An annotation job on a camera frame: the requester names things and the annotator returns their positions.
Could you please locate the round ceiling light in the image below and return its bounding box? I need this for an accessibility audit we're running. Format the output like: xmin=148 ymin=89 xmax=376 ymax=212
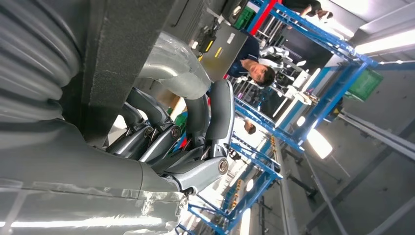
xmin=306 ymin=127 xmax=334 ymax=160

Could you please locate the green plastic crate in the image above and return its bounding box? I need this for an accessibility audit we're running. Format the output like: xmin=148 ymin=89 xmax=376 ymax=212
xmin=344 ymin=67 xmax=384 ymax=103
xmin=232 ymin=5 xmax=257 ymax=30

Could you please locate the strip ceiling light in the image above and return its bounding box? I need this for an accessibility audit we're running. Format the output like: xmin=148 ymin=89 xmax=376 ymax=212
xmin=354 ymin=28 xmax=415 ymax=55

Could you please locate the grey board with labels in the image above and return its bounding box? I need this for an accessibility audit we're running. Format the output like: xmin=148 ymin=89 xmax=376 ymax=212
xmin=198 ymin=22 xmax=249 ymax=82

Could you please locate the person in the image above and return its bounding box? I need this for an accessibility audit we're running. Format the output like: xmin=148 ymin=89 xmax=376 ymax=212
xmin=243 ymin=119 xmax=257 ymax=136
xmin=281 ymin=0 xmax=334 ymax=21
xmin=225 ymin=30 xmax=277 ymax=89

